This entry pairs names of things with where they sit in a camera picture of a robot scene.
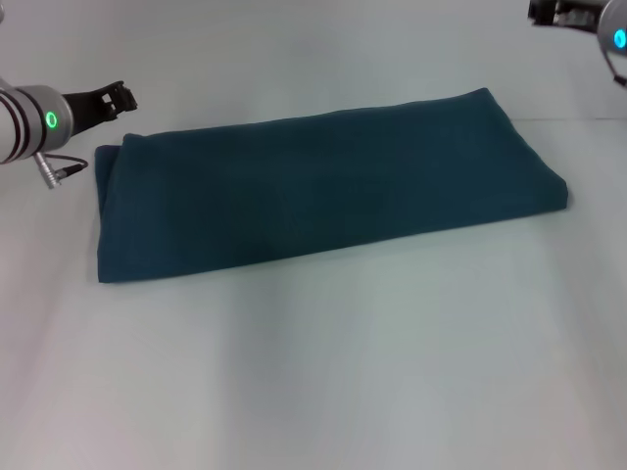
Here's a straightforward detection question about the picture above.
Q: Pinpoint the left arm connector cable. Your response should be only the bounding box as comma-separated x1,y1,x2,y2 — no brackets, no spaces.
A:
32,151,90,191

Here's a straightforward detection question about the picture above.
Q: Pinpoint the right arm connector cable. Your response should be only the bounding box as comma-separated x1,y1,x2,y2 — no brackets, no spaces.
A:
600,26,627,90

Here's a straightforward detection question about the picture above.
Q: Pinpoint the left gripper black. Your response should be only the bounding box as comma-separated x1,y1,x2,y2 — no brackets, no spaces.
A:
59,80,142,144

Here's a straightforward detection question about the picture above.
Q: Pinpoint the arm connector cable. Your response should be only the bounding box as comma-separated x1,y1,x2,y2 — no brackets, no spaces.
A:
600,26,627,90
32,151,90,191

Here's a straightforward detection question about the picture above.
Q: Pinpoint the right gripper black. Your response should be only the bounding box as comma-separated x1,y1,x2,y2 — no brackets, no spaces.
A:
527,0,610,36

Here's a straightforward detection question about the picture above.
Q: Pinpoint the blue t-shirt with white print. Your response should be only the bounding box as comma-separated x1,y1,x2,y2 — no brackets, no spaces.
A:
93,86,571,285

